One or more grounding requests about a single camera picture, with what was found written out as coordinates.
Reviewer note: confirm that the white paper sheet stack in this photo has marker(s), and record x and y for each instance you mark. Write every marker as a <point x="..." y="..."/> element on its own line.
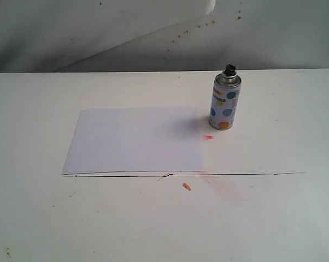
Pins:
<point x="156" y="139"/>

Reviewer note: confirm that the spray paint can with dots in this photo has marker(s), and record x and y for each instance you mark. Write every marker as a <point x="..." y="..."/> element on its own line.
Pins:
<point x="226" y="90"/>

